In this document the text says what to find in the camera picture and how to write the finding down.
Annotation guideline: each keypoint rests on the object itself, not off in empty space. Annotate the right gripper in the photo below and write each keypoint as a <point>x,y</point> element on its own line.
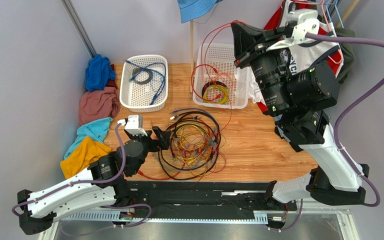
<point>256,50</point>

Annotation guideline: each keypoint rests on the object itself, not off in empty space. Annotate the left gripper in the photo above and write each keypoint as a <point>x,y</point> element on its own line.
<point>164,137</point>

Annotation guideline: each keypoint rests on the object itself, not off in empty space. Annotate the white motorcycle tank top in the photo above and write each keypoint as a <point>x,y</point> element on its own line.
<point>304,55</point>

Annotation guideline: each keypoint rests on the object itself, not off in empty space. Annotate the pink cloth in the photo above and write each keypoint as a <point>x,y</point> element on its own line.
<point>98,104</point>

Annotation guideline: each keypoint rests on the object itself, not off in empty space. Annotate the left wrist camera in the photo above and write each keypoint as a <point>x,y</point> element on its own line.
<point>133,125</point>

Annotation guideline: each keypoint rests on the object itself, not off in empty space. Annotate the aluminium corner profile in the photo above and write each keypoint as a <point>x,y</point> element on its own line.
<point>77,23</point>

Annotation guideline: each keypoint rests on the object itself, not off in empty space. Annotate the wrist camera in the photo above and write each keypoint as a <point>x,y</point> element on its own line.
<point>298,23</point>
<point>133,125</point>

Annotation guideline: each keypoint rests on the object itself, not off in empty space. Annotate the green garment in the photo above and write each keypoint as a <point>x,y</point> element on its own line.
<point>347,53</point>

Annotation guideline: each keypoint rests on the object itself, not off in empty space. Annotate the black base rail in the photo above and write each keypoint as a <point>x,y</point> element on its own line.
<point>203,200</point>

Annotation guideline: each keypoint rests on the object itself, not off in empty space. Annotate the blue cloth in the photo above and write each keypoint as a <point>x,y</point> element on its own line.
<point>98,73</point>

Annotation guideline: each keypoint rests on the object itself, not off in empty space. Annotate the left white basket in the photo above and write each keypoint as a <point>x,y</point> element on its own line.
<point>144,83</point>

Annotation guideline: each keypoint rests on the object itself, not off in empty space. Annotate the right white basket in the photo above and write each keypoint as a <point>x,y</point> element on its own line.
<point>218,83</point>

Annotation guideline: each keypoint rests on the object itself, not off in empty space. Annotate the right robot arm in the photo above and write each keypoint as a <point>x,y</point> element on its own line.
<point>297,104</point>

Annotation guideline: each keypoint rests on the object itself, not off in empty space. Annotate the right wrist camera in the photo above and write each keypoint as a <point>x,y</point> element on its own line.
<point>298,23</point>

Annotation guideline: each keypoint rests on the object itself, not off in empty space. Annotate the teal cloth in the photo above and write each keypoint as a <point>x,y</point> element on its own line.
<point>97,130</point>

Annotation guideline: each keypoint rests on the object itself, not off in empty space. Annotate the yellow cloth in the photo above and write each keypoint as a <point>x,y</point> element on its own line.
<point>86,153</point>

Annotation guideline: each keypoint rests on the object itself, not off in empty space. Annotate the white basket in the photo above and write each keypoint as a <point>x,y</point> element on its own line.
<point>218,83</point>
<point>144,83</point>

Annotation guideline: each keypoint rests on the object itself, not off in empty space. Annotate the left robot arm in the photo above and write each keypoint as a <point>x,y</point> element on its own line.
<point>102,184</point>

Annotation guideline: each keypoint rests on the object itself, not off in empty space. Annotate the blue bucket hat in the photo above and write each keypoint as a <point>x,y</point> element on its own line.
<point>193,9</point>

